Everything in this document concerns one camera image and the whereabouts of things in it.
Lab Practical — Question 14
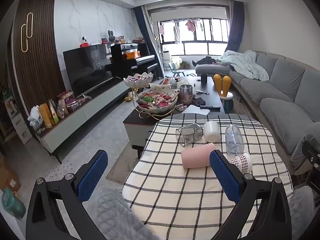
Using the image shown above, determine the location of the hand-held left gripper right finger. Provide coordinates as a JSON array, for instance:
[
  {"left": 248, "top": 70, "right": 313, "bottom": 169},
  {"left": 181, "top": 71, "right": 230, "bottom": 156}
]
[{"left": 209, "top": 149, "right": 293, "bottom": 240}]

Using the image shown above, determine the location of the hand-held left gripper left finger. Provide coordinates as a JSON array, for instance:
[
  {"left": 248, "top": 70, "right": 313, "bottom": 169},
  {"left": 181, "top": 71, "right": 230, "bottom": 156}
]
[{"left": 26, "top": 149, "right": 109, "bottom": 240}]

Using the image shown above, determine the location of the pink cup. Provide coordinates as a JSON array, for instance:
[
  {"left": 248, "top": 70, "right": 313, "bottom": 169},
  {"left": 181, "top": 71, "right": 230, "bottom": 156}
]
[{"left": 180, "top": 142, "right": 216, "bottom": 169}]

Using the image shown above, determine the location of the plaid paper cup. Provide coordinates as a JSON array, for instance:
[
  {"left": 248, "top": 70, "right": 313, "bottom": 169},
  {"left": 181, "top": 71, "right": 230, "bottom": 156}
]
[{"left": 226, "top": 152, "right": 253, "bottom": 174}]

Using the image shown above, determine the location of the clear plastic cup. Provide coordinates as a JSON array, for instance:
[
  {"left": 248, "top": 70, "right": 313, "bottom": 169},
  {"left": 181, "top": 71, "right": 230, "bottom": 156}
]
[{"left": 225, "top": 124, "right": 245, "bottom": 155}]

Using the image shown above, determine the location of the white cup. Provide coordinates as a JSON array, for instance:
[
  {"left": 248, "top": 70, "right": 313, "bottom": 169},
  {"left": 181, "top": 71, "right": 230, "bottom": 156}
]
[{"left": 203, "top": 121, "right": 221, "bottom": 143}]

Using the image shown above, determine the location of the clear angular glass cup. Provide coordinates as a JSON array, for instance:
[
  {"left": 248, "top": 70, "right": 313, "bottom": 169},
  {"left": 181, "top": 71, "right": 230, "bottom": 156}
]
[{"left": 175, "top": 123, "right": 203, "bottom": 147}]

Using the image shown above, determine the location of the beige rug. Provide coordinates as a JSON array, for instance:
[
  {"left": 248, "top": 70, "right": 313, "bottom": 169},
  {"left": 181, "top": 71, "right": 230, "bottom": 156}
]
[{"left": 106, "top": 142, "right": 141, "bottom": 186}]

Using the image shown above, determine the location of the checked tablecloth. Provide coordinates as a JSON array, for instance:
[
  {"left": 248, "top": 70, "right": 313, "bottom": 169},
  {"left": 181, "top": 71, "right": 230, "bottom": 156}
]
[{"left": 122, "top": 113, "right": 294, "bottom": 240}]

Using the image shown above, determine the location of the white television cabinet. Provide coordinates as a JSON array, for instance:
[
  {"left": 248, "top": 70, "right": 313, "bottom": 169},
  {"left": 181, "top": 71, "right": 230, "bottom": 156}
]
[{"left": 34, "top": 79, "right": 137, "bottom": 165}]

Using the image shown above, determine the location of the grey sofa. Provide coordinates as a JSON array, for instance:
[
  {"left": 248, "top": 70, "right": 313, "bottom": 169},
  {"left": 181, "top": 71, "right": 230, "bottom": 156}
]
[{"left": 195, "top": 50, "right": 320, "bottom": 176}]

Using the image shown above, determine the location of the white paper sheet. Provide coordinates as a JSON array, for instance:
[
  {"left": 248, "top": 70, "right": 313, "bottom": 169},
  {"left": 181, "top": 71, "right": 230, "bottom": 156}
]
[{"left": 184, "top": 104, "right": 209, "bottom": 116}]

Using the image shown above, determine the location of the row of snack bags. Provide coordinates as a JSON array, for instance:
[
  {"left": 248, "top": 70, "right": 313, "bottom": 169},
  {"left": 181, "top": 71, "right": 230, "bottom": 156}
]
[{"left": 37, "top": 90, "right": 87, "bottom": 129}]

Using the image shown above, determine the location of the dark coffee table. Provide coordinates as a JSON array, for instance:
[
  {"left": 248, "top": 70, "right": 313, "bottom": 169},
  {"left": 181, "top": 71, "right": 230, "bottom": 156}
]
[{"left": 123, "top": 76, "right": 225, "bottom": 160}]

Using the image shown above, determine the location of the white plastic bag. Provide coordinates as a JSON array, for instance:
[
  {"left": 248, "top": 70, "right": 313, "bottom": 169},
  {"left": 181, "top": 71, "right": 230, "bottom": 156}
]
[{"left": 27, "top": 106, "right": 43, "bottom": 128}]

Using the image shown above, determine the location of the brown cardboard box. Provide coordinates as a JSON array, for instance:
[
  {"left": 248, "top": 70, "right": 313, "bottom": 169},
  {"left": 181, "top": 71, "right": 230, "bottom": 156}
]
[{"left": 0, "top": 155, "right": 22, "bottom": 196}]

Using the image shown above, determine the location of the teal bag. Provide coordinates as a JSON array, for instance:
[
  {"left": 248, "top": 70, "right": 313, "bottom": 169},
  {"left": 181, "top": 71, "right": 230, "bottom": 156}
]
[{"left": 1, "top": 187, "right": 27, "bottom": 219}]

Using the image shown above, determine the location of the white cardboard box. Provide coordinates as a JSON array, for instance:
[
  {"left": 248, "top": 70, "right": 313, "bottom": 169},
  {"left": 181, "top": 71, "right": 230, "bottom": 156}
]
[{"left": 4, "top": 96, "right": 33, "bottom": 145}]

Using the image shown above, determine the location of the glass jar of nuts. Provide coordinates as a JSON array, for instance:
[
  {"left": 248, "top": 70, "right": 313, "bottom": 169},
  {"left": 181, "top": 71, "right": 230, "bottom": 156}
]
[{"left": 179, "top": 84, "right": 194, "bottom": 105}]

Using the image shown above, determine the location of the yellow rabbit ear stool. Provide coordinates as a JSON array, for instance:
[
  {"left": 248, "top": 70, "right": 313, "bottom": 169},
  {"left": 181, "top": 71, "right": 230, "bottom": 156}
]
[{"left": 213, "top": 74, "right": 234, "bottom": 114}]

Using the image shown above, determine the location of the two-tier candy dish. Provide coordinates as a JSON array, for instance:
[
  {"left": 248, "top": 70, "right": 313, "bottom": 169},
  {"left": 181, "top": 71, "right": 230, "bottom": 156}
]
[{"left": 123, "top": 72, "right": 180, "bottom": 120}]

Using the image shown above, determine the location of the flat screen television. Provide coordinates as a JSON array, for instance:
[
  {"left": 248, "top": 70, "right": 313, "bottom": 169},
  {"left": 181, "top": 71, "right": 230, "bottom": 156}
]
[{"left": 62, "top": 44, "right": 115, "bottom": 98}]

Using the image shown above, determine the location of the white snack plate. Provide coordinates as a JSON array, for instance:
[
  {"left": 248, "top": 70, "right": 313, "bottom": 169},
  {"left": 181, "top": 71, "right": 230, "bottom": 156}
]
[{"left": 160, "top": 77, "right": 189, "bottom": 88}]

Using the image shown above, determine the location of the light green blanket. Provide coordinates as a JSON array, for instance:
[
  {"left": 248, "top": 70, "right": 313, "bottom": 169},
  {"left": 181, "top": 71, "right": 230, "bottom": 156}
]
[{"left": 215, "top": 50, "right": 270, "bottom": 82}]

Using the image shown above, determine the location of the dark clothing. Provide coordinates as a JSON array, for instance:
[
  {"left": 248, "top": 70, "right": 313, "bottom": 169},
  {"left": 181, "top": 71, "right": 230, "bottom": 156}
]
[{"left": 192, "top": 56, "right": 216, "bottom": 66}]

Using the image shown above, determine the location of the small green chair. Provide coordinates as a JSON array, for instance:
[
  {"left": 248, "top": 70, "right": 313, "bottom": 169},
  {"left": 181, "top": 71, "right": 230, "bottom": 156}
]
[{"left": 169, "top": 62, "right": 186, "bottom": 77}]

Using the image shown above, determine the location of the black piano bench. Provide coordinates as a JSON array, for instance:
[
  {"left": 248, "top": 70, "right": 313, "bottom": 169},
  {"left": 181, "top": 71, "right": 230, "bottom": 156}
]
[{"left": 146, "top": 64, "right": 159, "bottom": 80}]

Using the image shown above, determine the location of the black upright piano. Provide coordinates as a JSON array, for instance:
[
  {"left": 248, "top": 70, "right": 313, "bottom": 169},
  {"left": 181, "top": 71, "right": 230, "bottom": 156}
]
[{"left": 110, "top": 42, "right": 159, "bottom": 80}]

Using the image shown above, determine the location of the white air purifier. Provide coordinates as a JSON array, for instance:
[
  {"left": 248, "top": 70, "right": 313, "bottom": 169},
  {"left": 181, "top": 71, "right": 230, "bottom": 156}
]
[{"left": 162, "top": 51, "right": 171, "bottom": 71}]

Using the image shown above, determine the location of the large window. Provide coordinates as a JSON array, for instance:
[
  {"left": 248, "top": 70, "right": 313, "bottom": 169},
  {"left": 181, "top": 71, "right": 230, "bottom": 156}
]
[{"left": 157, "top": 17, "right": 229, "bottom": 57}]

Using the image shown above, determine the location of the grey rabbit plush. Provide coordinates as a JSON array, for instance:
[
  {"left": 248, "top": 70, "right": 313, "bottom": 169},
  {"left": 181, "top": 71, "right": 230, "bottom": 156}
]
[{"left": 107, "top": 30, "right": 116, "bottom": 48}]

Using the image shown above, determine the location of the dark blue curtain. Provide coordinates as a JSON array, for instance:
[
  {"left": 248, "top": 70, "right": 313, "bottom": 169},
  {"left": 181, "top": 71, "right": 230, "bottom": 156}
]
[
  {"left": 226, "top": 0, "right": 244, "bottom": 53},
  {"left": 134, "top": 5, "right": 161, "bottom": 79}
]

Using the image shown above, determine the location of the gold wall ornament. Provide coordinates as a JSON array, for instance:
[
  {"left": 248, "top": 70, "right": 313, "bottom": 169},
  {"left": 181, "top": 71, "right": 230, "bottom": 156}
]
[{"left": 21, "top": 12, "right": 35, "bottom": 53}]

